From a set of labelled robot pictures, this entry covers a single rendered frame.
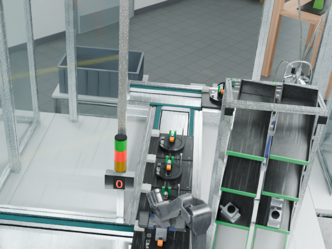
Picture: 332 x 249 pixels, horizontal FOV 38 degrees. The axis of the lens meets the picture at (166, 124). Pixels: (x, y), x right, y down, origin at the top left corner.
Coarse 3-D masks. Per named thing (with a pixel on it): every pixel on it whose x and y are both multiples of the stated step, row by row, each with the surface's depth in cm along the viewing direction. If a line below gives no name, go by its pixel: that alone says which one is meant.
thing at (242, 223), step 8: (224, 192) 192; (224, 200) 190; (232, 200) 190; (240, 200) 190; (248, 200) 189; (240, 208) 188; (248, 208) 188; (216, 216) 184; (248, 216) 186; (224, 224) 184; (232, 224) 182; (240, 224) 184; (248, 224) 184
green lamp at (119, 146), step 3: (117, 141) 188; (120, 141) 188; (123, 141) 188; (126, 141) 190; (117, 144) 189; (120, 144) 189; (123, 144) 189; (126, 144) 191; (114, 147) 192; (117, 147) 190; (120, 147) 190; (123, 147) 190; (126, 147) 192; (117, 150) 191; (120, 150) 190; (123, 150) 191
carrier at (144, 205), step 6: (144, 186) 232; (150, 186) 232; (162, 186) 225; (144, 192) 231; (162, 192) 226; (168, 192) 225; (174, 192) 233; (180, 192) 233; (186, 192) 233; (144, 198) 228; (168, 198) 222; (174, 198) 226; (144, 204) 224; (138, 210) 220; (144, 210) 220; (150, 210) 221; (180, 210) 222; (138, 216) 217
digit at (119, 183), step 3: (114, 177) 197; (117, 177) 197; (114, 180) 198; (117, 180) 198; (120, 180) 198; (123, 180) 198; (114, 183) 199; (117, 183) 199; (120, 183) 199; (123, 183) 199; (114, 186) 200; (117, 186) 200; (120, 186) 200; (123, 186) 199; (123, 189) 200
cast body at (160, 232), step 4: (156, 228) 195; (160, 228) 195; (156, 232) 196; (160, 232) 196; (164, 232) 196; (156, 236) 196; (160, 236) 196; (164, 236) 196; (156, 240) 197; (164, 240) 197
